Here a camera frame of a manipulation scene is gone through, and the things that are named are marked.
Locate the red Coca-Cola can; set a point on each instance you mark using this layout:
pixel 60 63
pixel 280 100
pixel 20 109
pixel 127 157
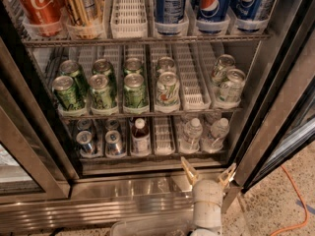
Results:
pixel 45 15

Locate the empty white shelf tray bottom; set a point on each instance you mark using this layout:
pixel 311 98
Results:
pixel 164 141

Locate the gold soda can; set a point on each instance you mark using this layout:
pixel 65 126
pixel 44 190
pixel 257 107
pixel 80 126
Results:
pixel 85 15

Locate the white diet can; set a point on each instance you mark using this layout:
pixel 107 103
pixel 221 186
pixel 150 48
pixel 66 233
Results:
pixel 167 89
pixel 165 64

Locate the green can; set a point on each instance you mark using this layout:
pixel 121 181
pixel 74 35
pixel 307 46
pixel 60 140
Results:
pixel 67 93
pixel 104 67
pixel 102 92
pixel 135 91
pixel 133 66
pixel 75 71

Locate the clear plastic bin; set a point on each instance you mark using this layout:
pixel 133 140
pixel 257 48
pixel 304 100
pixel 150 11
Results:
pixel 165 225

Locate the silver can bottom left front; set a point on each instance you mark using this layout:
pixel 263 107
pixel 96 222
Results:
pixel 86 141

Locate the silver can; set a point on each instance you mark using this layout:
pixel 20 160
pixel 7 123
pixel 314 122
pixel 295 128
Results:
pixel 85 125
pixel 114 145
pixel 232 86
pixel 223 63
pixel 86 141
pixel 112 124

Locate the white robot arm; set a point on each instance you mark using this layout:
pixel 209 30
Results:
pixel 199 231

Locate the blue Pepsi can left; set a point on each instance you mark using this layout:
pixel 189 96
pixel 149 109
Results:
pixel 169 14

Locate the silver can bottom left back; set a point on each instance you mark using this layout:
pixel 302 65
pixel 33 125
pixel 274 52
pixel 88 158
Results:
pixel 85 125

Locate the green can front left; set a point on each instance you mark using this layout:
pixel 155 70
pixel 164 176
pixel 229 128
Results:
pixel 67 93

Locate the white diet can back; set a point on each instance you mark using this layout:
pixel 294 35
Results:
pixel 165 64

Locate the silver can right front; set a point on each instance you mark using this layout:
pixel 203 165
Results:
pixel 232 86

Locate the white diet can front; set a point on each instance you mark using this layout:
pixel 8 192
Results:
pixel 167 89

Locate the open fridge glass door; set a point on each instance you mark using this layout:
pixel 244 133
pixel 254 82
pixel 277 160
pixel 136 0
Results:
pixel 282 121

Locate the empty white shelf tray top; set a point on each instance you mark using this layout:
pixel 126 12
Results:
pixel 129 19

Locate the empty white shelf tray middle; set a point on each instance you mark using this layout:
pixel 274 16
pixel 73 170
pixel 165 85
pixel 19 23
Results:
pixel 194 93

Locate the green can back left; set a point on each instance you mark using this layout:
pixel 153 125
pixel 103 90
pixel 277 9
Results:
pixel 75 71

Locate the clear water bottle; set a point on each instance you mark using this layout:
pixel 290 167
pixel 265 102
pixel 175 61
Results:
pixel 191 136
pixel 213 142

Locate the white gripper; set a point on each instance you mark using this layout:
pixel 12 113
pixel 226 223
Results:
pixel 208 191

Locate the silver can right back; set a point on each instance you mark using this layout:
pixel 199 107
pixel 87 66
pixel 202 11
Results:
pixel 223 63

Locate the brown juice bottle white cap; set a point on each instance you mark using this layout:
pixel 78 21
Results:
pixel 141 138

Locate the empty white shelf tray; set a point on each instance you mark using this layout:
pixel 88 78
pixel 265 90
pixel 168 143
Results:
pixel 129 19
pixel 164 141
pixel 194 93

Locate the blue Pepsi can middle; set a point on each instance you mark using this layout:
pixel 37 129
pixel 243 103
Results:
pixel 210 14

